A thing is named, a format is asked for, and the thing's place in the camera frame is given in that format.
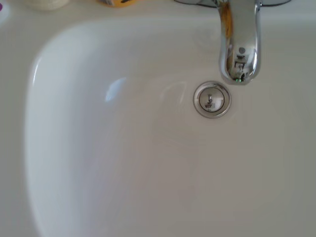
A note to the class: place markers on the chrome sink drain stopper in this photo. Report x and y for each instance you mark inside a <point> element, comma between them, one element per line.
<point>212,99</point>

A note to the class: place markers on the yellow orange patterned object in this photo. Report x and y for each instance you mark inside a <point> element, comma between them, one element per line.
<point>116,2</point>

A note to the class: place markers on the chrome sink faucet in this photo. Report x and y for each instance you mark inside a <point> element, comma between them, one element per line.
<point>240,44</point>

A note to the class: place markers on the cream ribbed container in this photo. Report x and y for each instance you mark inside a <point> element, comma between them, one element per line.
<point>49,3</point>

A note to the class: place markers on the white ceramic sink basin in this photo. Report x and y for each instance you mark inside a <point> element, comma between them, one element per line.
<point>123,160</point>

